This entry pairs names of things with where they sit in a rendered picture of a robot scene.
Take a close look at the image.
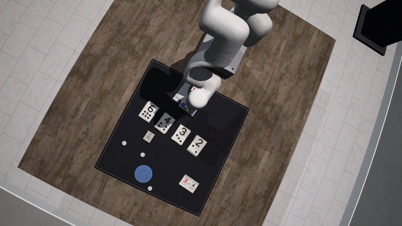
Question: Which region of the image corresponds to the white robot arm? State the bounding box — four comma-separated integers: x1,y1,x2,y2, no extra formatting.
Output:
173,0,280,112

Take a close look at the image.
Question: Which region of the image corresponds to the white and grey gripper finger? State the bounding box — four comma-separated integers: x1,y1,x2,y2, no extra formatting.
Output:
181,110,188,119

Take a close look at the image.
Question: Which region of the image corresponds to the blue round disc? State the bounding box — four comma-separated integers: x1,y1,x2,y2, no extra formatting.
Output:
134,165,152,183

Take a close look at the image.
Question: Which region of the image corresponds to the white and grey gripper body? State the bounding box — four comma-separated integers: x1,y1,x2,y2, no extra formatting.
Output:
183,104,195,115

